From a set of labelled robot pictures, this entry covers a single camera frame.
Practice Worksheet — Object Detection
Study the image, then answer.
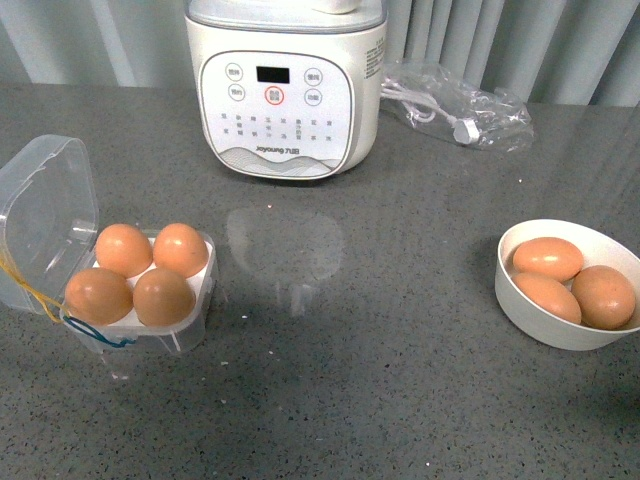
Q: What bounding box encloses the white Joyoung cooker appliance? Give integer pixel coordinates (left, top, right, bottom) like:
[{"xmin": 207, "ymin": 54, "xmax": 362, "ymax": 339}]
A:
[{"xmin": 185, "ymin": 1, "xmax": 387, "ymax": 181}]

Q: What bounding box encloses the brown egg bowl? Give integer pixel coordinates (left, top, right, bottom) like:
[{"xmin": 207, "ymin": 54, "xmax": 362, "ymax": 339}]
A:
[
  {"xmin": 571, "ymin": 265, "xmax": 636, "ymax": 330},
  {"xmin": 512, "ymin": 273, "xmax": 582, "ymax": 324},
  {"xmin": 512, "ymin": 237, "xmax": 584, "ymax": 283}
]

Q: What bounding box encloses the brown egg bowl front right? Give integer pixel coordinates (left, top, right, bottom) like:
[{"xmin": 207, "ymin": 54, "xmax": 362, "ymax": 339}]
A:
[{"xmin": 571, "ymin": 265, "xmax": 636, "ymax": 330}]

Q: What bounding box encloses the blue rubber band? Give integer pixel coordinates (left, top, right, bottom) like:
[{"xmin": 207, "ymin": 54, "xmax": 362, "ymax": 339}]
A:
[{"xmin": 63, "ymin": 316, "xmax": 136, "ymax": 349}]

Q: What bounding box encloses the white round bowl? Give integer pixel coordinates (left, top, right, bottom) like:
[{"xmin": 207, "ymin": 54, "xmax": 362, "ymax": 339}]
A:
[{"xmin": 494, "ymin": 219, "xmax": 639, "ymax": 351}]

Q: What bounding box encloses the brown egg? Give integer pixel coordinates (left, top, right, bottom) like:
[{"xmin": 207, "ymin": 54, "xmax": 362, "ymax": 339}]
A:
[
  {"xmin": 65, "ymin": 267, "xmax": 133, "ymax": 326},
  {"xmin": 95, "ymin": 224, "xmax": 153, "ymax": 278},
  {"xmin": 133, "ymin": 268, "xmax": 195, "ymax": 327},
  {"xmin": 153, "ymin": 223, "xmax": 209, "ymax": 278}
]

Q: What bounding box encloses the brown egg bowl back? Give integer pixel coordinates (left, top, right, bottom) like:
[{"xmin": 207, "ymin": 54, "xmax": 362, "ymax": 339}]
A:
[{"xmin": 512, "ymin": 237, "xmax": 584, "ymax": 283}]

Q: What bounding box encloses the clear plastic bag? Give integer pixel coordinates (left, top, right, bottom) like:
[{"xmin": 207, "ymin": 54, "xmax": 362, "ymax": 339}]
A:
[{"xmin": 381, "ymin": 60, "xmax": 534, "ymax": 153}]

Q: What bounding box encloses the yellow rubber band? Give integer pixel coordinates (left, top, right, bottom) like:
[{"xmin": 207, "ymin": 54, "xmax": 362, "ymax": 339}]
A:
[{"xmin": 1, "ymin": 259, "xmax": 68, "ymax": 324}]

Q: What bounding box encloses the white power cable with plug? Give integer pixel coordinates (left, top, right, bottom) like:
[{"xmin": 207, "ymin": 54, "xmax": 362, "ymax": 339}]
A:
[{"xmin": 381, "ymin": 79, "xmax": 480, "ymax": 146}]

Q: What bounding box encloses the brown egg bowl front left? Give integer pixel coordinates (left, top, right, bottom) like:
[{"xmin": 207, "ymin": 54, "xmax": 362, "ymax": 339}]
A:
[{"xmin": 512, "ymin": 273, "xmax": 582, "ymax": 324}]

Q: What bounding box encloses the clear plastic egg box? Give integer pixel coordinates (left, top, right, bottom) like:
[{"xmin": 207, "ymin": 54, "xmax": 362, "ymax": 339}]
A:
[{"xmin": 1, "ymin": 135, "xmax": 218, "ymax": 354}]

